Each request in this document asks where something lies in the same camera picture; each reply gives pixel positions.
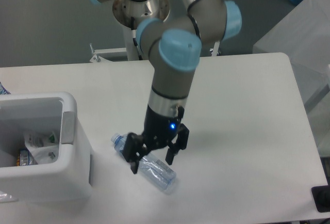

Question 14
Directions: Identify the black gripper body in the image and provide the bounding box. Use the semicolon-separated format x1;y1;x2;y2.
143;106;185;151

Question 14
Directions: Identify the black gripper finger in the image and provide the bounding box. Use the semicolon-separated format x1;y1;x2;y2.
166;123;189;165
122;133;153;174

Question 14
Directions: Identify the clear blue plastic bottle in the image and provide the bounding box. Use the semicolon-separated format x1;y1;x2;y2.
111;133;176;193

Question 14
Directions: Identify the clear plastic bag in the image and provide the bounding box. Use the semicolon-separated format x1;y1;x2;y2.
23;131;59;165

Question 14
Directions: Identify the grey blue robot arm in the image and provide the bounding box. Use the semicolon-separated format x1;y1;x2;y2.
122;0;242;173

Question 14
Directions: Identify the white trash can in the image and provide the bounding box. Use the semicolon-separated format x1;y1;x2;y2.
1;92;93;202

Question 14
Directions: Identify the crushed bottle in bin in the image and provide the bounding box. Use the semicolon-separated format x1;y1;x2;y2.
16;149;36;166

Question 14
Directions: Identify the clear plastic wrap left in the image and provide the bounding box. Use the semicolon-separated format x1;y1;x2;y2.
0;191;18;203

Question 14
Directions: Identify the blue patterned packet left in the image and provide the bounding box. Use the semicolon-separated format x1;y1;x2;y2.
0;83;10;95

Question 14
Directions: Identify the black device at edge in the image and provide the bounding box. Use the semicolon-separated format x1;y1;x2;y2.
311;185;329;213

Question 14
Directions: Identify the translucent white box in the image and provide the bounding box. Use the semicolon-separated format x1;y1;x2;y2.
253;0;329;157

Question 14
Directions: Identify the white pedestal base frame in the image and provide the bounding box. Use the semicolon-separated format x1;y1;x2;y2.
90;39;222;63

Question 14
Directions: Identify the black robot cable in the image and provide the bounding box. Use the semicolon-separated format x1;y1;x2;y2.
130;17;143;61

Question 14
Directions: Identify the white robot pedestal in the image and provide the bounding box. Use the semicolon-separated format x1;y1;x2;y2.
112;0;170;51

